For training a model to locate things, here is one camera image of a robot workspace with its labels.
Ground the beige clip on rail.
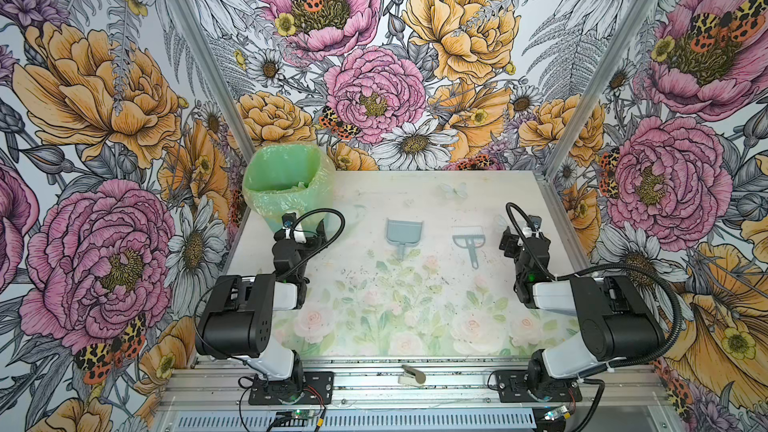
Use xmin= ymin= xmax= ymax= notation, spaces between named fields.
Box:
xmin=398 ymin=364 xmax=426 ymax=387

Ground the grey-blue hand brush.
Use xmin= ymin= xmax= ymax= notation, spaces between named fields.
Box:
xmin=452 ymin=226 xmax=486 ymax=270

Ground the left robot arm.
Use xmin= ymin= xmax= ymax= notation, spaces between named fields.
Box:
xmin=195 ymin=213 xmax=328 ymax=389

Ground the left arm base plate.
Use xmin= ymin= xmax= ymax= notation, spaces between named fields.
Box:
xmin=247 ymin=371 xmax=335 ymax=406

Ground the grey-blue dustpan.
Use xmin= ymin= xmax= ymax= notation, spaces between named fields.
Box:
xmin=385 ymin=219 xmax=423 ymax=261

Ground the aluminium rail frame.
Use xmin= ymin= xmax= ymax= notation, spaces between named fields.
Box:
xmin=152 ymin=357 xmax=684 ymax=431

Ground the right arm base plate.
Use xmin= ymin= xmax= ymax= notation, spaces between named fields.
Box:
xmin=487 ymin=369 xmax=582 ymax=403

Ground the green bin with bag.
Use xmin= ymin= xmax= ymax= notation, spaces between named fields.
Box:
xmin=242 ymin=143 xmax=336 ymax=232

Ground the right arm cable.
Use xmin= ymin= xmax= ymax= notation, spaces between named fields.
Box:
xmin=505 ymin=202 xmax=684 ymax=368

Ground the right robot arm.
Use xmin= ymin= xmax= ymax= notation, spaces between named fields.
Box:
xmin=499 ymin=225 xmax=668 ymax=401

